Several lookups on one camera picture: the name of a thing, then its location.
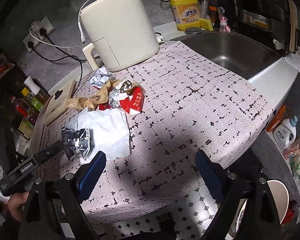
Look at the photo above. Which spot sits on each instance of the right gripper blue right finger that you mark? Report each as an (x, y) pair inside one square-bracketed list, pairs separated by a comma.
[(212, 174)]

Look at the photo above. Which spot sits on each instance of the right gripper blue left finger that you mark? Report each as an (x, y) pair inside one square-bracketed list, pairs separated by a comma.
[(88, 175)]

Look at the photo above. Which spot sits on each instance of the silver foil wrapper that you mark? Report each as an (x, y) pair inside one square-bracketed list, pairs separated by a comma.
[(76, 142)]

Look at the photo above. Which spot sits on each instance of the white paper napkin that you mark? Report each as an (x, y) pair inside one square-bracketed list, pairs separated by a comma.
[(109, 132)]

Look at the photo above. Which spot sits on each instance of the brown paper bag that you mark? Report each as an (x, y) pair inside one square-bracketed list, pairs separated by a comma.
[(101, 97)]

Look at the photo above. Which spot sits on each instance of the red and white carton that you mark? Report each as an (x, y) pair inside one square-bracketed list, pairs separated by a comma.
[(133, 104)]

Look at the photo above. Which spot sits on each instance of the white printed paper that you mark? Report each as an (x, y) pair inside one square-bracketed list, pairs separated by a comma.
[(100, 78)]

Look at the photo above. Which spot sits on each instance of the colourful snack wrapper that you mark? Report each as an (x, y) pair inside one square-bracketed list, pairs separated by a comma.
[(120, 92)]

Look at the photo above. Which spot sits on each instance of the white paper trash bucket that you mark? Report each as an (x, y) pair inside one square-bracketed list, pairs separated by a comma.
[(281, 198)]

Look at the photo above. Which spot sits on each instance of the person's left hand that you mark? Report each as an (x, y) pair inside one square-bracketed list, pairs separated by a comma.
[(16, 203)]

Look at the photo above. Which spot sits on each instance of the patterned pink table cloth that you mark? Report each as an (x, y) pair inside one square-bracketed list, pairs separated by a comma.
[(190, 104)]

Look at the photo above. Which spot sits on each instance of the red cap sauce bottle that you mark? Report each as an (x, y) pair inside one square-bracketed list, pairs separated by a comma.
[(28, 114)]

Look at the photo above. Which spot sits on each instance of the white laundry detergent bottle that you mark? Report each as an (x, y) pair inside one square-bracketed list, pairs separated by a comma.
[(285, 133)]

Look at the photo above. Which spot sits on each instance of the green label oil bottle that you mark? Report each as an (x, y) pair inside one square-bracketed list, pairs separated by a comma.
[(37, 101)]

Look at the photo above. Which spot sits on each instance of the orange spray bottle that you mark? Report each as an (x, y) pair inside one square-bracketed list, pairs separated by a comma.
[(277, 119)]

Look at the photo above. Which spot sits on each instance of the white cabinet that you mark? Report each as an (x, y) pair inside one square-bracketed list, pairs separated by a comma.
[(270, 87)]

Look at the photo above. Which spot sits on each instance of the stainless steel sink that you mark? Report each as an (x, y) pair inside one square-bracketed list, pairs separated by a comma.
[(235, 52)]

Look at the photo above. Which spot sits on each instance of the white cloth on counter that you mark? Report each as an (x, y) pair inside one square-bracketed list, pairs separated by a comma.
[(293, 60)]

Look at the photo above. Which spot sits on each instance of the small pink bottle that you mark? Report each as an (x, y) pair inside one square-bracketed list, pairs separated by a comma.
[(223, 21)]

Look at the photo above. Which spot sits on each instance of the cream air fryer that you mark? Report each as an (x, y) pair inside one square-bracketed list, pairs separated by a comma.
[(120, 32)]

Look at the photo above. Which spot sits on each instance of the yellow sponge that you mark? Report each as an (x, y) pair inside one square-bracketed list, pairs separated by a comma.
[(206, 24)]

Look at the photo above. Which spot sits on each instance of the yellow dish soap bottle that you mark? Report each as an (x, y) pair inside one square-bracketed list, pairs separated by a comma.
[(186, 13)]

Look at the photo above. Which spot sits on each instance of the black dish rack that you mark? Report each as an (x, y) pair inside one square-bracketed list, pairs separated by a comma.
[(262, 20)]

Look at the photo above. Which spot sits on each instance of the wooden cutting board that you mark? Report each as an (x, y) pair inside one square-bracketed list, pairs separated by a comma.
[(293, 45)]

